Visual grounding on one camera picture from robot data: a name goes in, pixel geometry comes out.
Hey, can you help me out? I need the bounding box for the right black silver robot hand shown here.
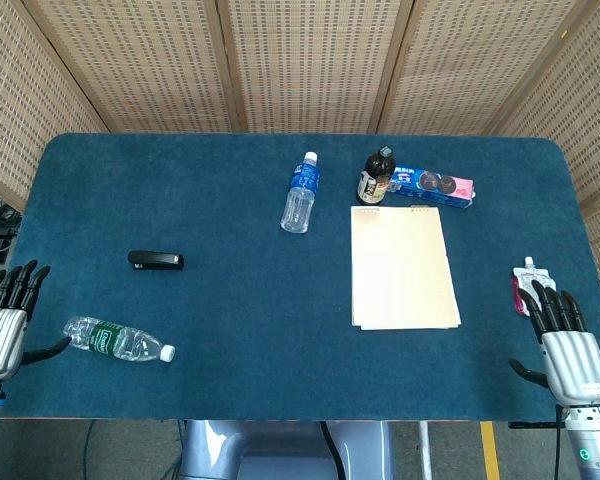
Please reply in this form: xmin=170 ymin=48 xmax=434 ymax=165
xmin=509 ymin=279 xmax=600 ymax=405

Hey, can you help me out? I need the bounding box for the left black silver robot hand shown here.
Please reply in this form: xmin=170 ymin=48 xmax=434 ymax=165
xmin=0 ymin=259 xmax=72 ymax=384

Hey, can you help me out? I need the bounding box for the black stapler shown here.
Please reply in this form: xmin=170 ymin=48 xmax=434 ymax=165
xmin=127 ymin=250 xmax=185 ymax=272

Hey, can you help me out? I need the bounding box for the silver jelly drink pouch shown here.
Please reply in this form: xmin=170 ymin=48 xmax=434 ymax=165
xmin=510 ymin=256 xmax=547 ymax=317

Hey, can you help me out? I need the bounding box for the clear bottle green label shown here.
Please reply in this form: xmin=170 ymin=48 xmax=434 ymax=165
xmin=63 ymin=315 xmax=176 ymax=363

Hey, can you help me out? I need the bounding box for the beige paper folder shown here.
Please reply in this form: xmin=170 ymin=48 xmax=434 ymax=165
xmin=350 ymin=204 xmax=462 ymax=332

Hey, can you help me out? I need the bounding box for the blue pink cookie box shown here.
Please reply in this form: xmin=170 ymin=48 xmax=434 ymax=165
xmin=388 ymin=166 xmax=477 ymax=211

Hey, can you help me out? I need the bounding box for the blue felt table cover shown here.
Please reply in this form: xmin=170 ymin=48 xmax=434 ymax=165
xmin=0 ymin=132 xmax=600 ymax=421

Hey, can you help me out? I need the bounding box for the dark tea bottle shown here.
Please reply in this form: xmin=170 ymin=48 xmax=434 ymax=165
xmin=355 ymin=145 xmax=396 ymax=206

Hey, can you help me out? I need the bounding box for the grey-blue robot torso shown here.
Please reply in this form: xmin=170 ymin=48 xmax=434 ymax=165
xmin=179 ymin=419 xmax=396 ymax=480

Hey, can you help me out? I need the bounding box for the clear bottle blue label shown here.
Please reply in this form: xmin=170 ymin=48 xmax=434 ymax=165
xmin=280 ymin=151 xmax=323 ymax=235

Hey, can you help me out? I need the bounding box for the woven bamboo folding screen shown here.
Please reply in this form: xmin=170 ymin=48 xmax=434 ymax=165
xmin=0 ymin=0 xmax=600 ymax=321

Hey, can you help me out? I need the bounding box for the black torso cable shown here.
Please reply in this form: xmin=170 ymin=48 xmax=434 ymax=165
xmin=321 ymin=421 xmax=342 ymax=469

